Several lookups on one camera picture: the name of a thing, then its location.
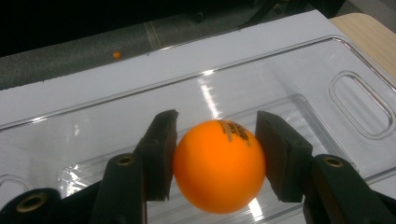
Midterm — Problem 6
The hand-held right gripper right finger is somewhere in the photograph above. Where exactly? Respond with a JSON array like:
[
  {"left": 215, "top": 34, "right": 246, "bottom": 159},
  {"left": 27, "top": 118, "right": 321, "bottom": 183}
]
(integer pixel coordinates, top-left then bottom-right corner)
[{"left": 254, "top": 110, "right": 396, "bottom": 224}]

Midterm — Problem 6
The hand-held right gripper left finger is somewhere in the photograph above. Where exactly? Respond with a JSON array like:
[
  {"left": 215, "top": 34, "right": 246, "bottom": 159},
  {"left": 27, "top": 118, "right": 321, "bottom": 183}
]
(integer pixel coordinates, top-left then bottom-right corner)
[{"left": 89, "top": 109, "right": 179, "bottom": 224}]

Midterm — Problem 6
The orange ping-pong ball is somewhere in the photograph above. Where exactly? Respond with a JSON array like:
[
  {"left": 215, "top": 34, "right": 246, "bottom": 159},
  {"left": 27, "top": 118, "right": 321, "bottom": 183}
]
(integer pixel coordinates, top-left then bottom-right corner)
[{"left": 172, "top": 119, "right": 267, "bottom": 216}]

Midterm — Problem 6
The clear plastic tray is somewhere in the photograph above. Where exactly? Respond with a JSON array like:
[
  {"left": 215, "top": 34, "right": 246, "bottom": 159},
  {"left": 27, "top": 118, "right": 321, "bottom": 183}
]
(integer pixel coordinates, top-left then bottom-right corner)
[{"left": 0, "top": 35, "right": 396, "bottom": 224}]

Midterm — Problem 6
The light wooden table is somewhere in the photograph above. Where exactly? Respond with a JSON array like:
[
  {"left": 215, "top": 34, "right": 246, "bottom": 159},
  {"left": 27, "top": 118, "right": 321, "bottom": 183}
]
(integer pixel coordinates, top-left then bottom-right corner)
[{"left": 329, "top": 12, "right": 396, "bottom": 80}]

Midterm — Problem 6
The black curtain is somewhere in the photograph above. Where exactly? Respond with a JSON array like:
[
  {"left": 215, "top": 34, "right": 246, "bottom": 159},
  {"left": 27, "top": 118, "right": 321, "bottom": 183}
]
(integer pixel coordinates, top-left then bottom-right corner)
[{"left": 0, "top": 0, "right": 261, "bottom": 59}]

